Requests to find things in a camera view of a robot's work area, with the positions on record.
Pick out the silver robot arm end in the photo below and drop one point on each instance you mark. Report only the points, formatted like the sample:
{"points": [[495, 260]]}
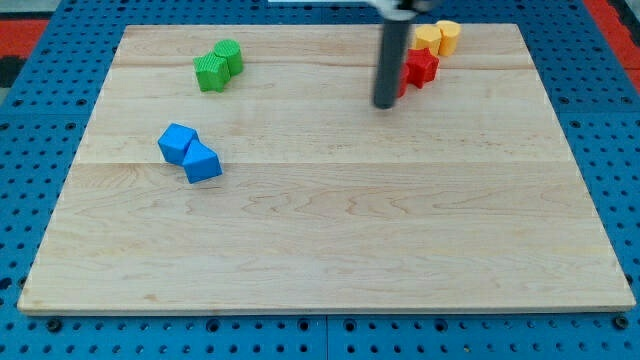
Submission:
{"points": [[403, 10]]}

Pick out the green star block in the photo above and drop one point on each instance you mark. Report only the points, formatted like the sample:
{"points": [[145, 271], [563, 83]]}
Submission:
{"points": [[212, 72]]}

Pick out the red star block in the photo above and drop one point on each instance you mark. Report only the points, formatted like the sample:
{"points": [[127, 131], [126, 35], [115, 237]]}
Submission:
{"points": [[422, 65]]}

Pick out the blue triangular block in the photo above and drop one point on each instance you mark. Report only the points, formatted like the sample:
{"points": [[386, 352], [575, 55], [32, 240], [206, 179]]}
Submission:
{"points": [[201, 163]]}

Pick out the red block behind stick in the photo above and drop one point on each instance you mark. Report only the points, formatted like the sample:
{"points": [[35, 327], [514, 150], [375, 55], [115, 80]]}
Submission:
{"points": [[403, 80]]}

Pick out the wooden board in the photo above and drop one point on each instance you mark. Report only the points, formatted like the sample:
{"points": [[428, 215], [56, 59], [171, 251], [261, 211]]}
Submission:
{"points": [[464, 198]]}

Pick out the blue cube block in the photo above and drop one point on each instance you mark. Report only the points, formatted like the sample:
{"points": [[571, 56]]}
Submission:
{"points": [[175, 141]]}

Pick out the green cylinder block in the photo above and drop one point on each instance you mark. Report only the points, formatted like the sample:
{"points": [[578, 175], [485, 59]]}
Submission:
{"points": [[230, 50]]}

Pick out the dark grey pusher stick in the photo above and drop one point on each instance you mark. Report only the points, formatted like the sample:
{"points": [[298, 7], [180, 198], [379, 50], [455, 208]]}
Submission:
{"points": [[390, 61]]}

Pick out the yellow hexagon block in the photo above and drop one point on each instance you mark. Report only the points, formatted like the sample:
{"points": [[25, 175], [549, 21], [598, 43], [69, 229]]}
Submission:
{"points": [[427, 37]]}

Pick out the yellow cylinder block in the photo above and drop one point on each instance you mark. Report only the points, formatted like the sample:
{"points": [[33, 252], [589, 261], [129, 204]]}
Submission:
{"points": [[450, 33]]}

